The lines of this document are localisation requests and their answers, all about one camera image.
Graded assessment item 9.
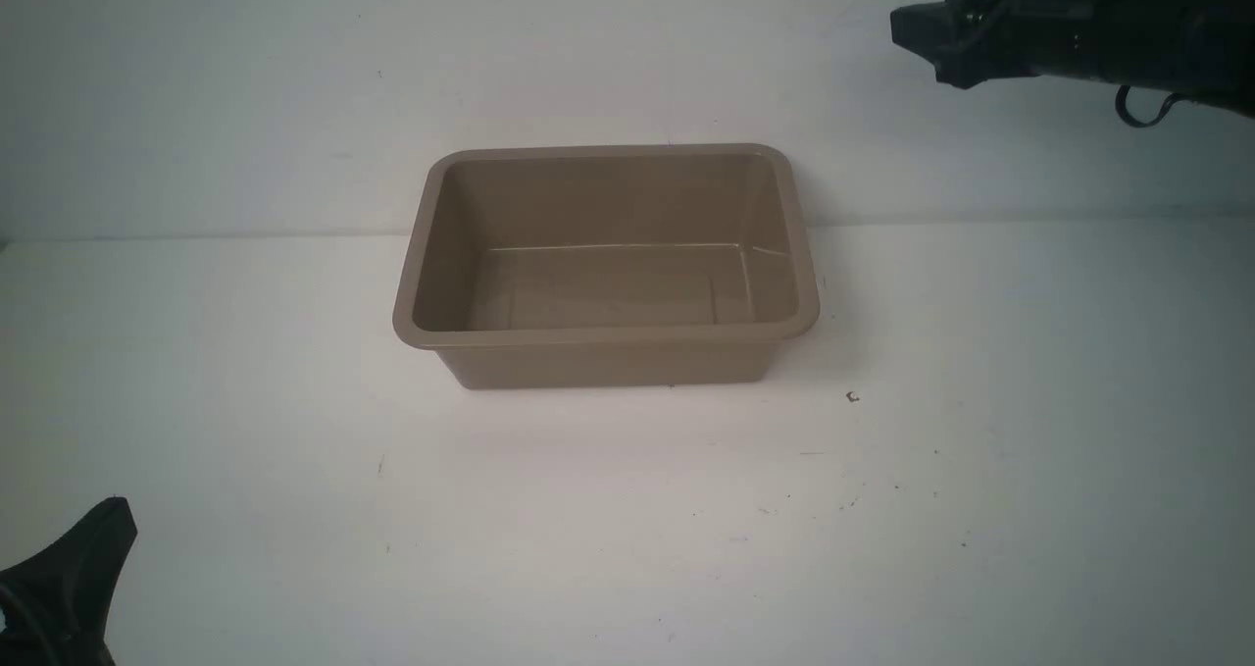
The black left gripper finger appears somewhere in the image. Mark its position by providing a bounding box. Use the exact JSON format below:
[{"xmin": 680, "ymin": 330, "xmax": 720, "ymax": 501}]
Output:
[{"xmin": 1, "ymin": 497, "xmax": 138, "ymax": 665}]

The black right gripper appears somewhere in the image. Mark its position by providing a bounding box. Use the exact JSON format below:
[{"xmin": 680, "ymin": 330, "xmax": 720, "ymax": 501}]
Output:
[{"xmin": 890, "ymin": 0, "xmax": 1079, "ymax": 89}]

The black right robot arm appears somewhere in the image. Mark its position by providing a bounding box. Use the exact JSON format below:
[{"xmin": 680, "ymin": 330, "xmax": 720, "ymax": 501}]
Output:
[{"xmin": 890, "ymin": 0, "xmax": 1254, "ymax": 128}]

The tan plastic bin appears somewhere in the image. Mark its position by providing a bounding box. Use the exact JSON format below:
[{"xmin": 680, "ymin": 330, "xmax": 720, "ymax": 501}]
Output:
[{"xmin": 392, "ymin": 143, "xmax": 821, "ymax": 390}]

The black right camera cable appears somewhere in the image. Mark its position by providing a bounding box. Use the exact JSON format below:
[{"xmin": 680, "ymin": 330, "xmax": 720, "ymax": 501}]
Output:
[{"xmin": 1114, "ymin": 85, "xmax": 1192, "ymax": 128}]

